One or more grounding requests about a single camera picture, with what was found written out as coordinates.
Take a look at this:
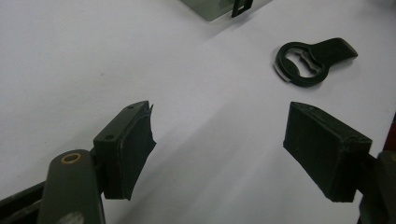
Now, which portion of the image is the black clip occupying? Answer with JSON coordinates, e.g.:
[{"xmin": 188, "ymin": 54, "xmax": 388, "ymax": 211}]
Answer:
[{"xmin": 231, "ymin": 0, "xmax": 254, "ymax": 19}]

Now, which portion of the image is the black bottle opener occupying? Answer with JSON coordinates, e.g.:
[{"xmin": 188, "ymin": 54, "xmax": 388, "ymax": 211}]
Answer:
[{"xmin": 273, "ymin": 37, "xmax": 359, "ymax": 88}]

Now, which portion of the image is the grey box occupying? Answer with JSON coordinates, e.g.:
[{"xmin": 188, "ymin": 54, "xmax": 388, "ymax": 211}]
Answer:
[{"xmin": 180, "ymin": 0, "xmax": 241, "ymax": 22}]

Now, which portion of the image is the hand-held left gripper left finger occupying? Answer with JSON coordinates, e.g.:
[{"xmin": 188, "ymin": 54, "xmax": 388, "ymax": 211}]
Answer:
[{"xmin": 36, "ymin": 100, "xmax": 157, "ymax": 224}]

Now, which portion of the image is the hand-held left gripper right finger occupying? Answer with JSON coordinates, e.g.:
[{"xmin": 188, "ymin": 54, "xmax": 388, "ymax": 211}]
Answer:
[{"xmin": 282, "ymin": 101, "xmax": 396, "ymax": 224}]

